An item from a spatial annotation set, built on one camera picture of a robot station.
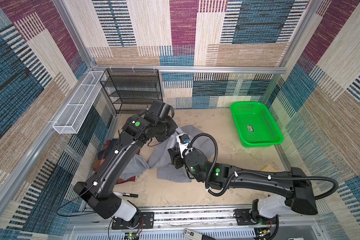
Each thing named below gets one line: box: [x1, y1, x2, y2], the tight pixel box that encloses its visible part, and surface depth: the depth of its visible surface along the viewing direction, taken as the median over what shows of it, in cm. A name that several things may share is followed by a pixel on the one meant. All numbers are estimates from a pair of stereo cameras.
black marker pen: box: [122, 193, 139, 198], surface depth 83 cm
